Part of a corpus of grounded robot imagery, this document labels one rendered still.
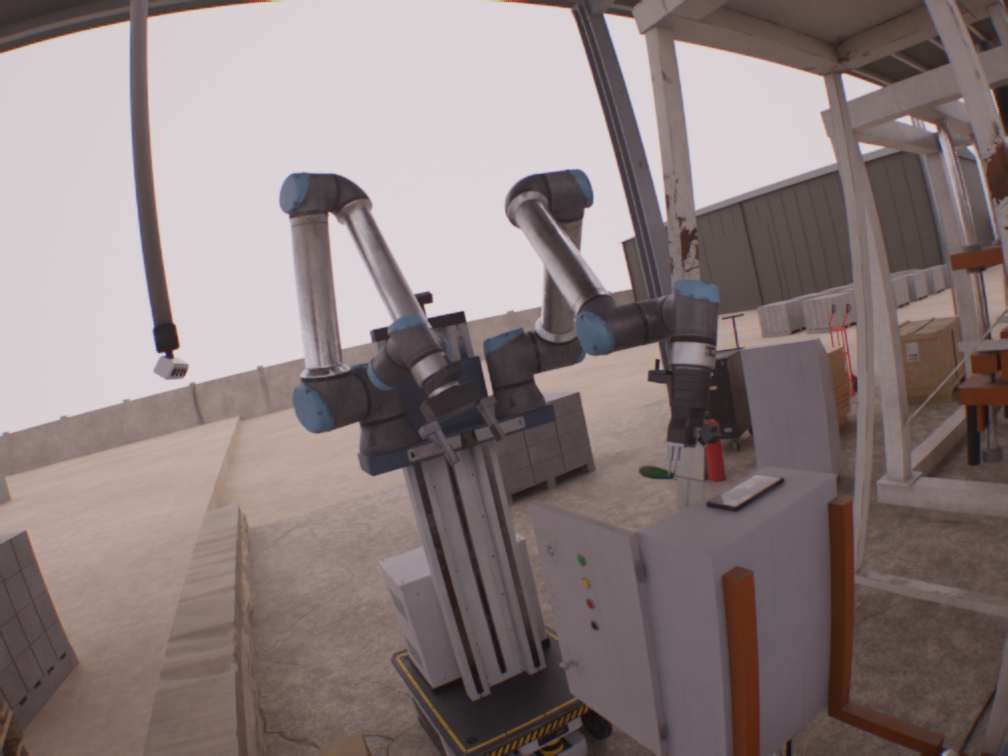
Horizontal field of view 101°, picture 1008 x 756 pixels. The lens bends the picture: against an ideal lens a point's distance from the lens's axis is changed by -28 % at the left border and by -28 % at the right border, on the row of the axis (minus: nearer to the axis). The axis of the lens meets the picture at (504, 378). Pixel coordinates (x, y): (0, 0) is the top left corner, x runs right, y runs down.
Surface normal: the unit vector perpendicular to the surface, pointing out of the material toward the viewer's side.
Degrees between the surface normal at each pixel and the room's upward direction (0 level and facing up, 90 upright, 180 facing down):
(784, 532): 90
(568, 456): 90
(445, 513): 90
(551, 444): 90
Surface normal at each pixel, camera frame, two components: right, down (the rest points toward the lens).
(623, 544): -0.87, 0.23
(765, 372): -0.66, 0.21
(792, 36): 0.44, -0.02
